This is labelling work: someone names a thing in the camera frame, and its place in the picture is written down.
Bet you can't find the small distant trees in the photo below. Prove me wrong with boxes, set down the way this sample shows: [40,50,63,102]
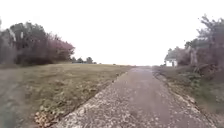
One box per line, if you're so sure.
[70,56,98,65]

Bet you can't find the grey gravel path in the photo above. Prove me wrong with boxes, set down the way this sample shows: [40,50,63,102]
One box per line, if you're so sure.
[49,66,221,128]

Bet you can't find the grass field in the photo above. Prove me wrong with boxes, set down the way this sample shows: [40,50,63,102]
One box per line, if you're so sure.
[0,62,134,128]

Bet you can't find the row of trees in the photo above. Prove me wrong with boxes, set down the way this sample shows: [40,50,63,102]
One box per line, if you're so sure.
[0,18,76,67]

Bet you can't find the overgrown grass verge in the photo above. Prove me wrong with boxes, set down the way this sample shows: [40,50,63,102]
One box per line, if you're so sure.
[152,65,224,128]

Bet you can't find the dense trees and bushes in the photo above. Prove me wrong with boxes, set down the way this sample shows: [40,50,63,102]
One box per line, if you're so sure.
[164,13,224,81]

